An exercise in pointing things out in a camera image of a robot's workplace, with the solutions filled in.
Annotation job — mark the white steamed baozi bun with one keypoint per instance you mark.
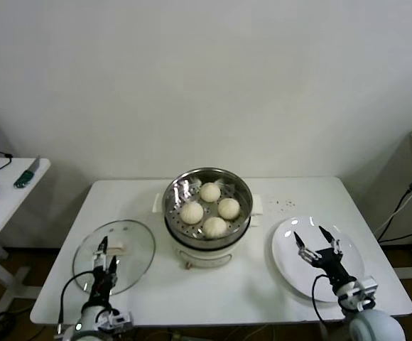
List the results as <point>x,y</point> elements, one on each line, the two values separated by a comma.
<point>210,192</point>
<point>228,208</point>
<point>192,212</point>
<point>214,227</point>

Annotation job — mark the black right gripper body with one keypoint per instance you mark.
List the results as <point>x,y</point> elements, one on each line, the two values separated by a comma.
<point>334,264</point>

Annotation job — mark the white round plate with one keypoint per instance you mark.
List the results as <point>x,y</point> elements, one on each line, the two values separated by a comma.
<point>287,255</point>

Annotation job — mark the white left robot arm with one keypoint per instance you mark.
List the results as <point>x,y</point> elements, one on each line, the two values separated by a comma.
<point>85,327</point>

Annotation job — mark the round glass pot lid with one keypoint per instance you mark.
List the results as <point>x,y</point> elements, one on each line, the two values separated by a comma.
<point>138,248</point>

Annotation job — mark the white electric cooking pot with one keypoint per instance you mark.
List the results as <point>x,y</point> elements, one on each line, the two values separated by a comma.
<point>206,257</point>

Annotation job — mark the white side table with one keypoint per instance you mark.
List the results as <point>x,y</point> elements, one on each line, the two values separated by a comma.
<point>10,206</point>

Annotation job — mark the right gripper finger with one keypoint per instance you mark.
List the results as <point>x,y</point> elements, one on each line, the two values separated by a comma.
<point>332,243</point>
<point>302,248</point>

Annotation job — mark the perforated steel steamer basket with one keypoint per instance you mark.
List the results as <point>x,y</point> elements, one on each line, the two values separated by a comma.
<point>181,190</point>

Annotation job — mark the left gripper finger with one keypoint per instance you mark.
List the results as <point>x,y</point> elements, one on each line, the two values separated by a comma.
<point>113,270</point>
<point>101,254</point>

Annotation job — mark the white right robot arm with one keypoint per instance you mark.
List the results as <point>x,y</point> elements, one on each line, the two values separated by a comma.
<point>376,327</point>

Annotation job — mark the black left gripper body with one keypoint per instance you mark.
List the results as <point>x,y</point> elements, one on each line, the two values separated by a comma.
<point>101,284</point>

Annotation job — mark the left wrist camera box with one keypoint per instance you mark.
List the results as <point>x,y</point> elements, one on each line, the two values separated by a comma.
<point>119,319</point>

